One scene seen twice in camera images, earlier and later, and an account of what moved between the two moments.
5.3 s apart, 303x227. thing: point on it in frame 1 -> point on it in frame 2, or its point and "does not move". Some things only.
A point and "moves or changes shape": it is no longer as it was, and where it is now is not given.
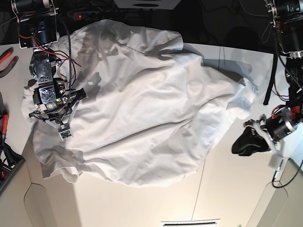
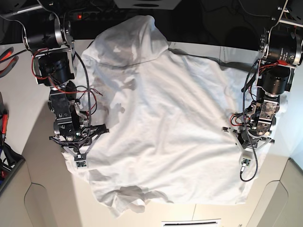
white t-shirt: (154, 109) moves or changes shape
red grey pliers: (3, 56) does not move
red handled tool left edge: (4, 118) does not move
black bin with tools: (9, 161) does not move
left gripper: (62, 117) -> (80, 147)
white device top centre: (147, 4) does not move
